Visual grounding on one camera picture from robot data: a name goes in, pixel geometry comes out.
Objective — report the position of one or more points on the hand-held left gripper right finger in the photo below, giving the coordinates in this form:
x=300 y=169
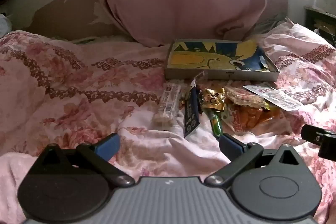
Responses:
x=229 y=145

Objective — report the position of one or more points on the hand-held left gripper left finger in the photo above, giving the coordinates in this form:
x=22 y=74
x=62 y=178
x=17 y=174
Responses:
x=109 y=146

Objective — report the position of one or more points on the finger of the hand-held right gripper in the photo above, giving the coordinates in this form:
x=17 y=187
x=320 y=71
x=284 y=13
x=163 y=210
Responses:
x=325 y=140

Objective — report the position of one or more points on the green stick snack packet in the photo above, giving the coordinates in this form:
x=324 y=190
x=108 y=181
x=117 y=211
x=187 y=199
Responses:
x=215 y=123

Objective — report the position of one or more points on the clear packet of orange snacks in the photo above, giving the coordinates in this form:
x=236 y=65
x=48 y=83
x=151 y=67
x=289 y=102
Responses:
x=252 y=116

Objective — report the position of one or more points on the gold candy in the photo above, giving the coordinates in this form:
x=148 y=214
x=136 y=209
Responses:
x=212 y=99

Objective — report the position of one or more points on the dark blue snack packet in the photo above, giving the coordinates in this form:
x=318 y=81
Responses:
x=191 y=113

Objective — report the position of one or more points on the white snack pouch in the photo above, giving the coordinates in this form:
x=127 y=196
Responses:
x=275 y=96

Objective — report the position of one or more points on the clear white snack bar packet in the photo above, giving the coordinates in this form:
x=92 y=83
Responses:
x=168 y=103

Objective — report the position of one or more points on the yellow and blue printed box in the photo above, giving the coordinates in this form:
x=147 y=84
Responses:
x=194 y=61

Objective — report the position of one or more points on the pink floral blanket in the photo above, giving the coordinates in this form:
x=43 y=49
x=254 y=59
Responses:
x=78 y=87

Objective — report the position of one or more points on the plain pink fleece blanket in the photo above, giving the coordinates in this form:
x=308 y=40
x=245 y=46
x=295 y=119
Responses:
x=13 y=174

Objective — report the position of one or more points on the dark wooden furniture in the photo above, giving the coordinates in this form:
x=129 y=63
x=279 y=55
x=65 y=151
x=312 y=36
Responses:
x=315 y=19

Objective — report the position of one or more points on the grey cloth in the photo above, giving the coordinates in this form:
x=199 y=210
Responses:
x=270 y=27

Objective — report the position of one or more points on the white cloth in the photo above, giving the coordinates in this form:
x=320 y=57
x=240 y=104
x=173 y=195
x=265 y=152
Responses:
x=4 y=26

